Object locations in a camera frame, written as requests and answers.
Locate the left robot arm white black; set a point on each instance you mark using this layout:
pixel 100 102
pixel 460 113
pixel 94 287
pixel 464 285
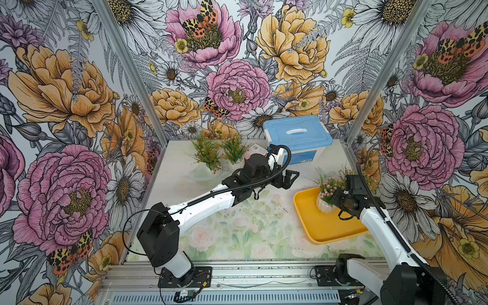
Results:
pixel 160 231

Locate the red white small carton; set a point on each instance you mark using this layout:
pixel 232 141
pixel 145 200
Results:
pixel 255 149

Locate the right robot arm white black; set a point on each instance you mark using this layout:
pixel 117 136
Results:
pixel 409 278

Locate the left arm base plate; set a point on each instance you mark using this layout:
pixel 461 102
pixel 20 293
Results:
pixel 196 277

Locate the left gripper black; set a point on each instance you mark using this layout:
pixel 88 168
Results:
pixel 286 182

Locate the white vented cable duct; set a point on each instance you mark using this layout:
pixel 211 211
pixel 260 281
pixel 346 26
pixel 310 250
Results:
pixel 234 297

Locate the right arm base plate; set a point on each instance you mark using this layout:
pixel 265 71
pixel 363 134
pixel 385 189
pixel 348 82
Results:
pixel 325 277

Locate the aluminium front rail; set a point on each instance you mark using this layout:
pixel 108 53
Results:
pixel 226 275

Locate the floral table mat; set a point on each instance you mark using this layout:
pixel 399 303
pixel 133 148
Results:
pixel 267 229

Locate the yellow plastic tray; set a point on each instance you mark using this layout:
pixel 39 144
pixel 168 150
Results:
pixel 322 228

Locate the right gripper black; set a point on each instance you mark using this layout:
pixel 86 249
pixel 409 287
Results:
pixel 335 201

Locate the blue lid storage box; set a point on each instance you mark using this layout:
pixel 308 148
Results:
pixel 305 136

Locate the pink flower potted plant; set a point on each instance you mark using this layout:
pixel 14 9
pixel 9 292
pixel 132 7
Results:
pixel 328 185

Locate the orange bud potted plant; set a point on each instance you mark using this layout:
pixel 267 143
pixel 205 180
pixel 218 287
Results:
pixel 371 180

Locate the green potted plant back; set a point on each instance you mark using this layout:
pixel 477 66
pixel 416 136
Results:
pixel 234 149

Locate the red flower potted plant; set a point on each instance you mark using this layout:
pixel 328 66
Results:
pixel 206 151

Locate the clear plastic dish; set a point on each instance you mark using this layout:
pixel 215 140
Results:
pixel 202 172

